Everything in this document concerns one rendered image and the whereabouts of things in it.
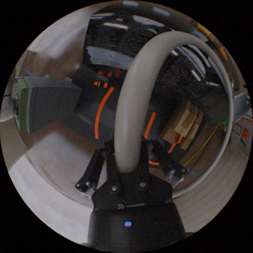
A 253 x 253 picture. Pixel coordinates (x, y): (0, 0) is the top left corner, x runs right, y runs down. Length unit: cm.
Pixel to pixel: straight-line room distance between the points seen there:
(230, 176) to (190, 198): 240
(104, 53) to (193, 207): 553
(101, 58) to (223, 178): 521
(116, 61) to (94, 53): 14
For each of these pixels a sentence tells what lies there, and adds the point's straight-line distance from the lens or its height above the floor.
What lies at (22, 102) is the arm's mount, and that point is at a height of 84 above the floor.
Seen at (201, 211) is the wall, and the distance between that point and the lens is 519.
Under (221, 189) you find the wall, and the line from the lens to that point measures 497.
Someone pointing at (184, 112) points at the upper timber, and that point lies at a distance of 105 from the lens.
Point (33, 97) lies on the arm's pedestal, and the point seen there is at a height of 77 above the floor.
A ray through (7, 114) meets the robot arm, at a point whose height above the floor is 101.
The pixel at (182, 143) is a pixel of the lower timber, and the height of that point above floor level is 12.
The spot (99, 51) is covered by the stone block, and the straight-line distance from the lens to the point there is 48.
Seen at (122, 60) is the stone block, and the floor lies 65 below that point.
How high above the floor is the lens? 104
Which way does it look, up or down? 71 degrees down
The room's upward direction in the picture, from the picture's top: 178 degrees counter-clockwise
